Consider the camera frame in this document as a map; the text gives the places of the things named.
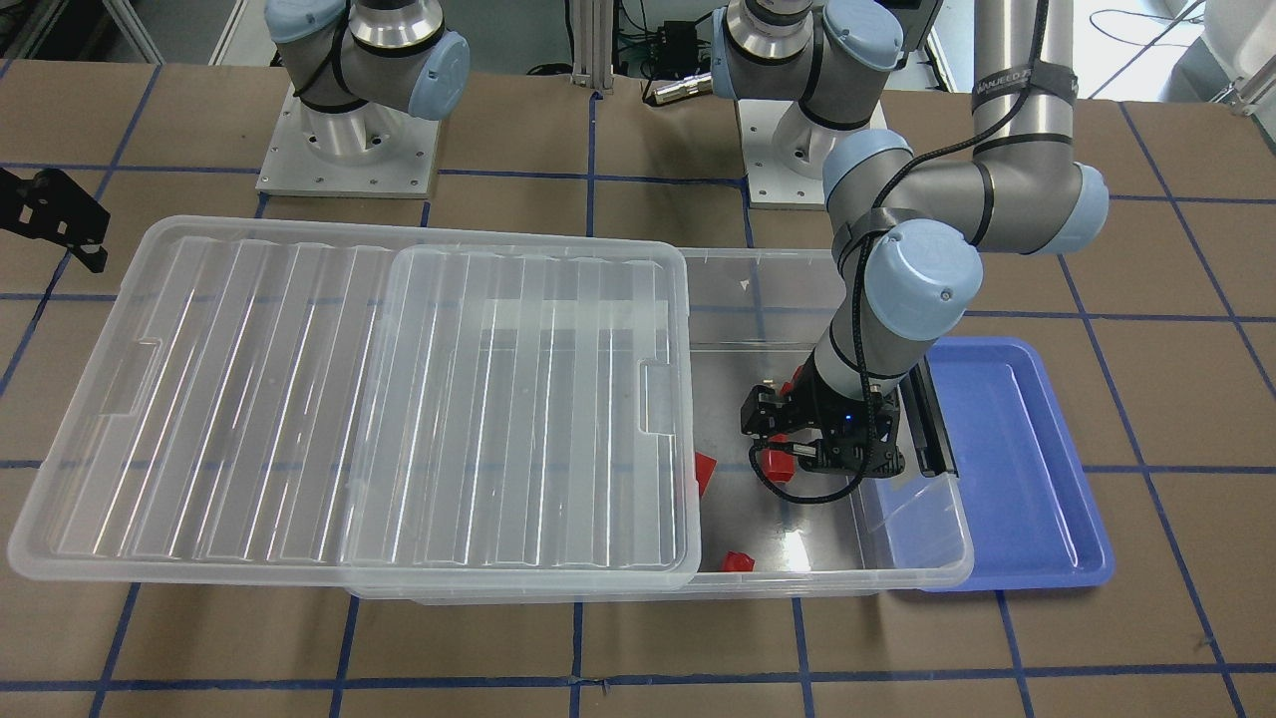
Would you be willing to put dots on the aluminium frame post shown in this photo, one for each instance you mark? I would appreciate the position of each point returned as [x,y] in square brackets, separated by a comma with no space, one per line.
[591,36]

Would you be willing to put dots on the clear plastic storage box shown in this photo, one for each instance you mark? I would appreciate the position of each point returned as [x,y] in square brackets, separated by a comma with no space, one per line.
[633,428]

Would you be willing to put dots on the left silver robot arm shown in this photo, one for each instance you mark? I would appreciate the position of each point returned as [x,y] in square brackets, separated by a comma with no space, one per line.
[909,228]

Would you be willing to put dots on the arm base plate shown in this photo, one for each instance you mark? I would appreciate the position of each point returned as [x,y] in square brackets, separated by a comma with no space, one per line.
[371,152]
[784,153]

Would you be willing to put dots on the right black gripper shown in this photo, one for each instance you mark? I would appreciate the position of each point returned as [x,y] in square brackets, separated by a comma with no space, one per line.
[52,211]

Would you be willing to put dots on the red block from tray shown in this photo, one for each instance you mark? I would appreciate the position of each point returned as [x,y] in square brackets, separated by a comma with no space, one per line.
[778,467]

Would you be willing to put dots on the red block in box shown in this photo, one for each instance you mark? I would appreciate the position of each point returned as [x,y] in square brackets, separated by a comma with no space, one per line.
[737,562]
[789,385]
[704,469]

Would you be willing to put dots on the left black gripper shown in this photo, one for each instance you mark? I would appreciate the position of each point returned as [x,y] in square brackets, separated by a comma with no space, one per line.
[809,404]

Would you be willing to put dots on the clear plastic box lid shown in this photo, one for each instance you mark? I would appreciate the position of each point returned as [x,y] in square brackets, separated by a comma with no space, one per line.
[212,436]

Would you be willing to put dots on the blue plastic tray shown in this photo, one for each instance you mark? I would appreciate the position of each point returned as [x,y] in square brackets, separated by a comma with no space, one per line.
[1033,519]

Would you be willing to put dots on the black box latch handle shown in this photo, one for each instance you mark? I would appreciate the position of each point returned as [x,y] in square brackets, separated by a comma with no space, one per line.
[930,436]

